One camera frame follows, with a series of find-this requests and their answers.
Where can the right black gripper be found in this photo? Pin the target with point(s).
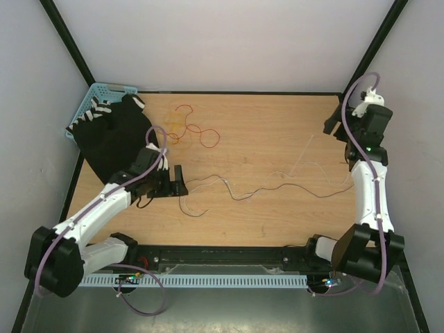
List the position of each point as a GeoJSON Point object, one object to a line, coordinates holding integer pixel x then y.
{"type": "Point", "coordinates": [329, 123]}

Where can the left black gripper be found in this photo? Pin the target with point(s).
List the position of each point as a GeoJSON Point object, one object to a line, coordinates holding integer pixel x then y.
{"type": "Point", "coordinates": [172, 188]}

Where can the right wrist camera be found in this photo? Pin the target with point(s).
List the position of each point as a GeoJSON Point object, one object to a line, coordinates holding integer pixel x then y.
{"type": "Point", "coordinates": [368, 97]}

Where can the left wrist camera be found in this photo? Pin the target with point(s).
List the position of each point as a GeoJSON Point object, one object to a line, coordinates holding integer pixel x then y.
{"type": "Point", "coordinates": [163, 163]}

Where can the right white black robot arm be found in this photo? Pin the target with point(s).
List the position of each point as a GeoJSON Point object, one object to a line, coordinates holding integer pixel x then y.
{"type": "Point", "coordinates": [370, 248]}

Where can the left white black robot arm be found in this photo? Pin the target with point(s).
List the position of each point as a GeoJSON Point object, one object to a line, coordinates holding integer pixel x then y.
{"type": "Point", "coordinates": [59, 258]}

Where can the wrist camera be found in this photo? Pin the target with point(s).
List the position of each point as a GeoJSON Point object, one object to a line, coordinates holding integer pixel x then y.
{"type": "Point", "coordinates": [368, 97]}
{"type": "Point", "coordinates": [163, 163]}

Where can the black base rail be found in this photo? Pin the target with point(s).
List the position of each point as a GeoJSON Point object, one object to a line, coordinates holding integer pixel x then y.
{"type": "Point", "coordinates": [288, 258]}

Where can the white zip tie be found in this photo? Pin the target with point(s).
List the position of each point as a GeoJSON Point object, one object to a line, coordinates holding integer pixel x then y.
{"type": "Point", "coordinates": [301, 155]}

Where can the light blue slotted cable duct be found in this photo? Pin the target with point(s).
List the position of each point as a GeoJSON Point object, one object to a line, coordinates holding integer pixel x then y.
{"type": "Point", "coordinates": [197, 281]}

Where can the black striped cloth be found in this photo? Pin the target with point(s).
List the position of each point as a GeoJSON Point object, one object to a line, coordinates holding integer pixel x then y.
{"type": "Point", "coordinates": [110, 135]}

